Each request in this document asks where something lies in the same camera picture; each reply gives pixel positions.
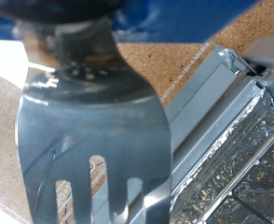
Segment black spatula with blue block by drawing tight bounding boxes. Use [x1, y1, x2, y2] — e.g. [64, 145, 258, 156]
[0, 0, 259, 224]

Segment glass oven door with handle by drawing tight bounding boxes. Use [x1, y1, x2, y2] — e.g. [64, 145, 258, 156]
[0, 40, 266, 224]

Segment silver toaster oven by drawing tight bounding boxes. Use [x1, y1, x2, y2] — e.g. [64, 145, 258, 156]
[169, 35, 274, 224]

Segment metal wire oven rack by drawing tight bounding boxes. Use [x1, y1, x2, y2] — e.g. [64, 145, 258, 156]
[196, 122, 274, 224]

